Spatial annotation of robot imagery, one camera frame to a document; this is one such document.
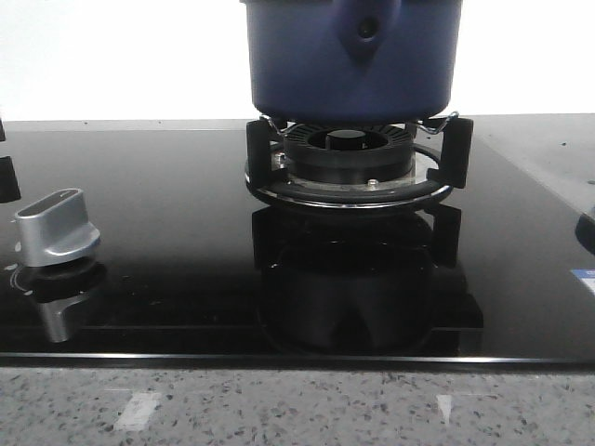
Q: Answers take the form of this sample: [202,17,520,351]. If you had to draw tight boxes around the dark blue cooking pot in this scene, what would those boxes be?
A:
[245,1,462,125]

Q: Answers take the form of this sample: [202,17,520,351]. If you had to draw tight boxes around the right black pot support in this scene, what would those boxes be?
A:
[245,113,473,213]

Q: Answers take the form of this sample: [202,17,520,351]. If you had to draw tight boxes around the right black gas burner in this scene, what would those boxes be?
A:
[271,124,415,192]

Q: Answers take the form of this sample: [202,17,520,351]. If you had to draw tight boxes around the black glass gas cooktop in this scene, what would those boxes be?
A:
[1,115,594,371]

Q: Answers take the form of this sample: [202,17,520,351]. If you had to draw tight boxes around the silver stove control knob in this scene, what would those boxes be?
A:
[15,188,100,268]

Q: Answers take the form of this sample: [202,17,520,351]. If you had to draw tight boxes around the blue label sticker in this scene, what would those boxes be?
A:
[572,269,595,294]

